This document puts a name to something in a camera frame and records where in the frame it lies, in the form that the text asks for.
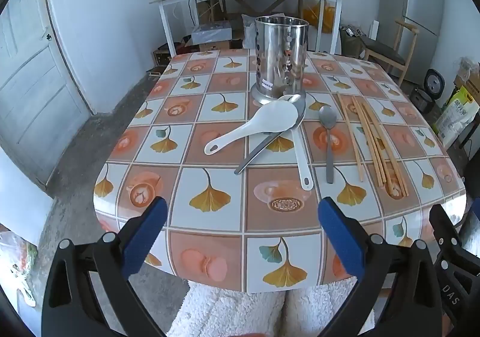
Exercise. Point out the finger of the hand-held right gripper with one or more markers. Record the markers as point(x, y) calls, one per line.
point(446, 232)

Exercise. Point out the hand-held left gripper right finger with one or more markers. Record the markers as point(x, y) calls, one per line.
point(339, 235)

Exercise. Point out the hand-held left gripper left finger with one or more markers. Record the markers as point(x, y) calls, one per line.
point(146, 235)

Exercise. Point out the white plastic ladle spoon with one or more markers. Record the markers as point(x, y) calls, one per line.
point(303, 156)

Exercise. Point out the short metal spoon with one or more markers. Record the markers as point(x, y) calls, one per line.
point(329, 141)

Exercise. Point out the long metal spoon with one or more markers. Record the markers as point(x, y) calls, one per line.
point(255, 155)

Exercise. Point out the white plastic rice spoon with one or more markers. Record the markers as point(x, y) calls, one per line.
point(275, 115)

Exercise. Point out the stainless steel utensil holder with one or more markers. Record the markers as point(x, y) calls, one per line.
point(279, 55)

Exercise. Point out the white fluffy trousers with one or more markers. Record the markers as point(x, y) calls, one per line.
point(225, 316)

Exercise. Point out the white yellow rice bag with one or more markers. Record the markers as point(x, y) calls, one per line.
point(455, 115)

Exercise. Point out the clear plastic bag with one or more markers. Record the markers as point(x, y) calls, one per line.
point(17, 265)

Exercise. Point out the black rice cooker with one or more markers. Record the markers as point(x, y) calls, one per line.
point(429, 91)

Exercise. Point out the pale blue door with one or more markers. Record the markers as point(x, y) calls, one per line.
point(41, 89)

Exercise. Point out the wooden chair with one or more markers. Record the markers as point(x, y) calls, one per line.
point(384, 51)

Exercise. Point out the dark olive bag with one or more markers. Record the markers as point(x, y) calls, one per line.
point(350, 40)

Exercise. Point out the white slim box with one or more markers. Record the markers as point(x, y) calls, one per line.
point(374, 29)

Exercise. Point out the grey storage box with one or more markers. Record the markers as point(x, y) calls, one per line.
point(212, 33)

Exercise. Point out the yellow plastic bag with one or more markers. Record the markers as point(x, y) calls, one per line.
point(318, 16)

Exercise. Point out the white pillow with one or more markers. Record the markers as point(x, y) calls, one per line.
point(249, 31)

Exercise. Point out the grey refrigerator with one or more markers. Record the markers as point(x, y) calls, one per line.
point(410, 3)

